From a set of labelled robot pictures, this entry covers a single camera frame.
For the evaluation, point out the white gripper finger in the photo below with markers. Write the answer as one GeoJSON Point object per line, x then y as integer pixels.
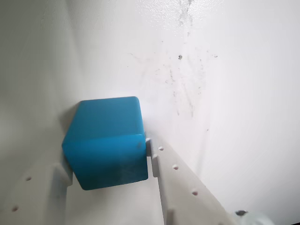
{"type": "Point", "coordinates": [185, 194]}
{"type": "Point", "coordinates": [32, 199]}

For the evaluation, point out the blue cube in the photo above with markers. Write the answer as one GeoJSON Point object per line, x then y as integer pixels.
{"type": "Point", "coordinates": [105, 145]}

